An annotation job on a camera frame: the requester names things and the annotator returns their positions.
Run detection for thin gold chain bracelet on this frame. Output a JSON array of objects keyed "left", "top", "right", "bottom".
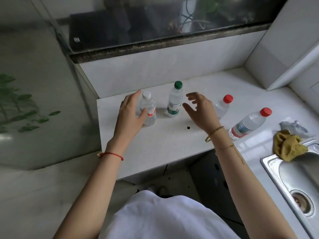
[{"left": 214, "top": 144, "right": 246, "bottom": 165}]

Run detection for white cap water bottle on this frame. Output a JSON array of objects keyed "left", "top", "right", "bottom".
[{"left": 139, "top": 91, "right": 157, "bottom": 127}]

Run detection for person's right forearm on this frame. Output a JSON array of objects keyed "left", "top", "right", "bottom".
[{"left": 208, "top": 128, "right": 297, "bottom": 239}]

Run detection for glass window with dark frame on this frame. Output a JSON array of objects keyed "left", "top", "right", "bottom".
[{"left": 50, "top": 0, "right": 291, "bottom": 64}]

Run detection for stainless steel sink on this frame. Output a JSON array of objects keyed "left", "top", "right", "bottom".
[{"left": 260, "top": 139, "right": 319, "bottom": 239}]

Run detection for green cap water bottle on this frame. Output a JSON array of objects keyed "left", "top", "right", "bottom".
[{"left": 166, "top": 81, "right": 183, "bottom": 118}]

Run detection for small red cap water bottle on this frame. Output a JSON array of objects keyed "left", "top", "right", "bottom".
[{"left": 215, "top": 94, "right": 234, "bottom": 120}]

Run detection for person's right hand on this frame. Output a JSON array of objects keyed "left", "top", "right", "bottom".
[{"left": 183, "top": 92, "right": 223, "bottom": 135}]

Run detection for person's left hand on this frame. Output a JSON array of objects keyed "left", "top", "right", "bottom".
[{"left": 108, "top": 90, "right": 149, "bottom": 150}]

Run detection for glass panel with leaf pattern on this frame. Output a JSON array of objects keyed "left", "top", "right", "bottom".
[{"left": 0, "top": 20, "right": 103, "bottom": 171}]

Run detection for yellow cloth rag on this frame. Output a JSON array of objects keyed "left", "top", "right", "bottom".
[{"left": 273, "top": 130, "right": 309, "bottom": 163}]

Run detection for person's left forearm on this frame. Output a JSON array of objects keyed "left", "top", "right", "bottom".
[{"left": 53, "top": 143, "right": 127, "bottom": 239}]

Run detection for red string bracelet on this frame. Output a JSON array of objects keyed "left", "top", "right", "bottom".
[{"left": 97, "top": 151, "right": 124, "bottom": 161}]

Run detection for green plant behind window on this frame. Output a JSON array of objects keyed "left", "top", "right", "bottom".
[{"left": 168, "top": 0, "right": 251, "bottom": 34}]

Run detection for person's white garment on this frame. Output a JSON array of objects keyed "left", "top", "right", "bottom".
[{"left": 98, "top": 190, "right": 241, "bottom": 239}]

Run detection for crumpled clear plastic wrap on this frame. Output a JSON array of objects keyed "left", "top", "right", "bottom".
[{"left": 279, "top": 120, "right": 311, "bottom": 139}]

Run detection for gold bangle bracelet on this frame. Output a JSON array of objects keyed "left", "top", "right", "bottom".
[{"left": 205, "top": 126, "right": 225, "bottom": 143}]

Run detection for large red cap water bottle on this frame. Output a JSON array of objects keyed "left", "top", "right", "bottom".
[{"left": 228, "top": 107, "right": 273, "bottom": 140}]

